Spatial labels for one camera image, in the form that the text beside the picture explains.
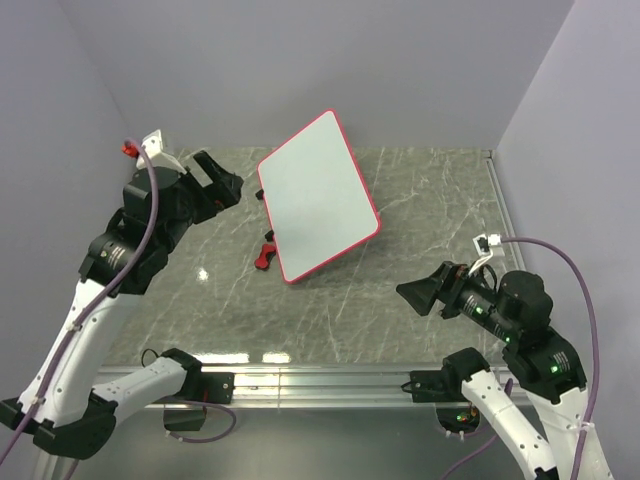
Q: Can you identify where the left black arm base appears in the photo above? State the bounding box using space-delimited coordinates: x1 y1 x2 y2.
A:
188 372 235 405

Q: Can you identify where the aluminium rail at table front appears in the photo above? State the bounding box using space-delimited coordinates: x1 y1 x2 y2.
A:
94 363 531 410

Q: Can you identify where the purple cable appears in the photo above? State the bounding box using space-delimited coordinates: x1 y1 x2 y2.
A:
439 234 599 480
0 136 239 480

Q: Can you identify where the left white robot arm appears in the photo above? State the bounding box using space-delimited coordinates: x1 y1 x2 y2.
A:
1 136 243 460

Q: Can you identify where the white board with pink frame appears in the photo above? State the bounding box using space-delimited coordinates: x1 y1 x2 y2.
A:
256 109 381 284

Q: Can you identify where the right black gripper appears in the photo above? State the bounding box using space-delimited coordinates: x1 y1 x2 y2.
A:
395 257 517 339

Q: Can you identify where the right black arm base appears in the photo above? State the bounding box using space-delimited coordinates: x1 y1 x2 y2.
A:
400 370 465 403

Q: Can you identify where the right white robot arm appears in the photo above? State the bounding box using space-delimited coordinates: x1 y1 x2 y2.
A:
396 234 613 479

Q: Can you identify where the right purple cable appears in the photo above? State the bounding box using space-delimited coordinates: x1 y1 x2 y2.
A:
439 234 599 480

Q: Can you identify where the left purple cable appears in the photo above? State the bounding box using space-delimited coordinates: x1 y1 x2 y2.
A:
0 136 239 480

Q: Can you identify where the red and black eraser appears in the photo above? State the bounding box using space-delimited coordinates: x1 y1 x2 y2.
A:
254 243 277 271

